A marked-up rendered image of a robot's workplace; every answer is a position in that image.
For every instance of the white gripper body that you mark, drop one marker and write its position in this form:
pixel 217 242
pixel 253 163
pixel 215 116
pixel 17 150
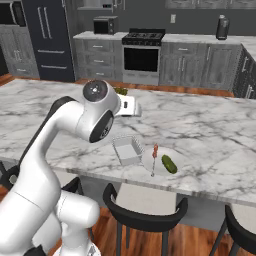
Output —
pixel 136 109

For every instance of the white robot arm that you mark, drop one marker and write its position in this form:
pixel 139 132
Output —
pixel 40 173

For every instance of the clear tupperware container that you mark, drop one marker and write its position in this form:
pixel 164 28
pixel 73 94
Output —
pixel 128 151

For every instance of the kebab skewer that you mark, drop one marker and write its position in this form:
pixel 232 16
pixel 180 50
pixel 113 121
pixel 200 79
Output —
pixel 154 155

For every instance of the green cucumber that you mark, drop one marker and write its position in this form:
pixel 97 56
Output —
pixel 169 164

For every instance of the white plate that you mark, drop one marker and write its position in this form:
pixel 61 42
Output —
pixel 166 168

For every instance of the green leafy vegetable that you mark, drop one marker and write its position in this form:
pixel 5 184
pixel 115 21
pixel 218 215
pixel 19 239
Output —
pixel 122 90

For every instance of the black and silver stove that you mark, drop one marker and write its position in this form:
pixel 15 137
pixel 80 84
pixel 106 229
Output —
pixel 141 56

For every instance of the grey base cabinets run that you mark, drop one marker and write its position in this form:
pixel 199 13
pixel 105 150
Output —
pixel 98 60
pixel 18 50
pixel 200 65

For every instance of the black toaster oven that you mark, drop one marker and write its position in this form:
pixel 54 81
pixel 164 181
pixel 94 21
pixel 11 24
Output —
pixel 105 25

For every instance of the black bar stool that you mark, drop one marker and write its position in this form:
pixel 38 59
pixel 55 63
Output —
pixel 6 178
pixel 143 216
pixel 241 231
pixel 74 186

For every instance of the dark blue fridge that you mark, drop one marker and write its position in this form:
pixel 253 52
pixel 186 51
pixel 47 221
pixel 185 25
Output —
pixel 50 40

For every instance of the grey range hood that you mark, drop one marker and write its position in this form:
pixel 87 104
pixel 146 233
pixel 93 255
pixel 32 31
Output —
pixel 100 4

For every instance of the dark corner cabinets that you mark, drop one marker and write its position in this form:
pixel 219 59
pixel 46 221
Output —
pixel 246 75

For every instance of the dark grey kettle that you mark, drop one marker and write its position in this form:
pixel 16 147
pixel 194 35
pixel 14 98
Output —
pixel 222 27

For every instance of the white wall outlet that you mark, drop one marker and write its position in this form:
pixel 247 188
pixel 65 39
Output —
pixel 173 18

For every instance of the grey wall cabinets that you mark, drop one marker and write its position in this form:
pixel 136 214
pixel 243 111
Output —
pixel 210 3

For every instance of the black wall microwave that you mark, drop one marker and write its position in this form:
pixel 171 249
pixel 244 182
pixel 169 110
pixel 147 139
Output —
pixel 11 12

